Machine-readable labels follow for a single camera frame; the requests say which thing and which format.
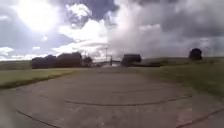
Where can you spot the utility pole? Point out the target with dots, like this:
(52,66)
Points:
(106,55)

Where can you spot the dark building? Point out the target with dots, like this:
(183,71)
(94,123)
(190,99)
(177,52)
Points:
(130,59)

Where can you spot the grey concrete slab road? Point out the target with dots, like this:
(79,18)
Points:
(106,96)

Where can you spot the dark clump of trees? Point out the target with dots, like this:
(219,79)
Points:
(63,61)

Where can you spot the dark round tree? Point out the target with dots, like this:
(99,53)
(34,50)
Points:
(195,54)

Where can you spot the green grass bank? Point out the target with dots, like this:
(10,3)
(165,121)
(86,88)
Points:
(200,75)

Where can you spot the flat green grass field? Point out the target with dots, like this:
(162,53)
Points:
(23,76)

